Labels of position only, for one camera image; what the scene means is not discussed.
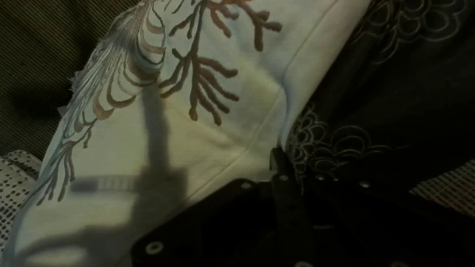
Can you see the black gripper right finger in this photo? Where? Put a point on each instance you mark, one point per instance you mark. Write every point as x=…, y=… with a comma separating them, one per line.
x=355, y=219

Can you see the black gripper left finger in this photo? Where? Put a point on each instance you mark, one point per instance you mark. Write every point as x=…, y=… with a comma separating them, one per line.
x=220, y=231

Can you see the white pillow with embroidered peacock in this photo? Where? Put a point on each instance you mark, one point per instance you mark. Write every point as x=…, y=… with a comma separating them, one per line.
x=183, y=97

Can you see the white pillow with speckled stripes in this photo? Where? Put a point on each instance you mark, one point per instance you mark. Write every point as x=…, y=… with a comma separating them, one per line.
x=18, y=176

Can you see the olive green fabric sofa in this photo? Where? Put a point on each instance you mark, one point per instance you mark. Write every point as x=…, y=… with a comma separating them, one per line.
x=42, y=45

